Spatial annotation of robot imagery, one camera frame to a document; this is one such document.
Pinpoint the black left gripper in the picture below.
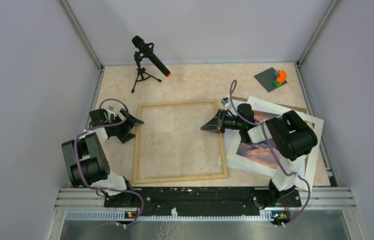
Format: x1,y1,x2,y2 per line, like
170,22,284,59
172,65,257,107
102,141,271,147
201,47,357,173
109,108,144,143

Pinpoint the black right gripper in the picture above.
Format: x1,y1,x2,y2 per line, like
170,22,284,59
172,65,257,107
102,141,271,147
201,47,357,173
201,109,244,134

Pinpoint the sunset cloud photo print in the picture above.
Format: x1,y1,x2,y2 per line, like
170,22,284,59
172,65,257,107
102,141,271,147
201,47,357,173
236,110,278,169

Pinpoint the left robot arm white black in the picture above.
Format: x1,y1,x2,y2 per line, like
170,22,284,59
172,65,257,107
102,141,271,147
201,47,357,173
61,108,144,207

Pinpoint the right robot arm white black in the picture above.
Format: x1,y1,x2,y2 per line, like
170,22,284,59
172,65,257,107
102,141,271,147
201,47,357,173
200,103,318,206

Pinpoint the black mini tripod stand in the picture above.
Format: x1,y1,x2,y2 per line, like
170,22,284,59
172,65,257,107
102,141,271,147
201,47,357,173
131,51,162,93

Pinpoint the grey building brick baseplate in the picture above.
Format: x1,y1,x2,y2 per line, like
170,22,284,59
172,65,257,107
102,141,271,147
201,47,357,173
254,67,287,93

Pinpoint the colourful toy brick stack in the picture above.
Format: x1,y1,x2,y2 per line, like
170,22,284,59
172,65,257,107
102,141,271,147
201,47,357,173
272,70,287,88

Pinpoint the brown cardboard backing board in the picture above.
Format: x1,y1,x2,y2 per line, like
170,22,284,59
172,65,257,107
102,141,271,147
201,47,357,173
232,96,308,115

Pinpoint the black microphone orange tip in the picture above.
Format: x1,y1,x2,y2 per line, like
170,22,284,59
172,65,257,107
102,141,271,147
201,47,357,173
132,35,171,78

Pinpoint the white mat board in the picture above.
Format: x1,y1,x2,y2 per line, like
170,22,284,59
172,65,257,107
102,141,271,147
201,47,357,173
225,96,324,193

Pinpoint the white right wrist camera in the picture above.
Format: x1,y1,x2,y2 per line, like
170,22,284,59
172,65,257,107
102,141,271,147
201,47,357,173
220,97,231,110

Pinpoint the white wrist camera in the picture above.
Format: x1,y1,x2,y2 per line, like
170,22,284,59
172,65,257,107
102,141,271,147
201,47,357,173
220,97,231,110
106,105,117,116

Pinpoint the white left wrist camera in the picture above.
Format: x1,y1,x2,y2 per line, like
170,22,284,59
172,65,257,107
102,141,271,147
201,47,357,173
106,105,117,116

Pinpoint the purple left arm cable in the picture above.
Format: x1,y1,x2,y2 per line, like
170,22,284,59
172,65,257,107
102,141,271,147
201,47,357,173
74,98,145,229

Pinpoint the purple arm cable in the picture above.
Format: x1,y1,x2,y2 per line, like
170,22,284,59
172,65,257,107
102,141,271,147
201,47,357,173
229,79,311,228
74,98,145,229

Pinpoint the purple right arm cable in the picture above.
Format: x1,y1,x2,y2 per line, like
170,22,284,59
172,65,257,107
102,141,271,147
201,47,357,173
229,79,311,228

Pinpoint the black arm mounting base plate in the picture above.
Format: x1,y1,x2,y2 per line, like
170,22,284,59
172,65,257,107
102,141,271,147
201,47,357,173
104,186,302,219

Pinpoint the aluminium front rail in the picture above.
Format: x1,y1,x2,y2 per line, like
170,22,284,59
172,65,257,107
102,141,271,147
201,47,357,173
54,187,356,222

